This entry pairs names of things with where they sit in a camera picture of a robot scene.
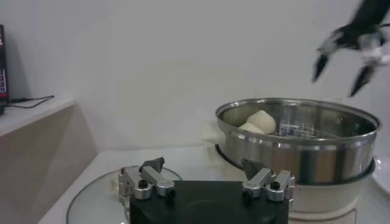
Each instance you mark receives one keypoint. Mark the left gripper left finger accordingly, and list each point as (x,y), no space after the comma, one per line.
(158,181)

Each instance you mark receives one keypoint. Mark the white round plate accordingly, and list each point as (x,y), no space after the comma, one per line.
(382,176)

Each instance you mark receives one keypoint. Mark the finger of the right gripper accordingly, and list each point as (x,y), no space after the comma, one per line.
(363,77)
(320,65)

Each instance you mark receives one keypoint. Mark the white steamed baozi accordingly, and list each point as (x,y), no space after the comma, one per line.
(250,128)
(263,120)

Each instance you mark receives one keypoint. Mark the cream electric cooker pot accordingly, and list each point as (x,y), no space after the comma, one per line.
(323,198)

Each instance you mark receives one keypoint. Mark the black laptop with red screen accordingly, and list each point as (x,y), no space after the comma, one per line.
(3,70)

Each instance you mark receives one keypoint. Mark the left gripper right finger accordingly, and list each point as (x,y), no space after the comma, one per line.
(259,179)

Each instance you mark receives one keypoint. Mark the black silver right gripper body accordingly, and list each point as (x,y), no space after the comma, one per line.
(365,21)

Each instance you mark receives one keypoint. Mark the round glass pot lid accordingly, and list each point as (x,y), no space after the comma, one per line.
(97,201)

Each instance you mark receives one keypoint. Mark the perforated steel steamer basket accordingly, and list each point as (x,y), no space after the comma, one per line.
(320,161)

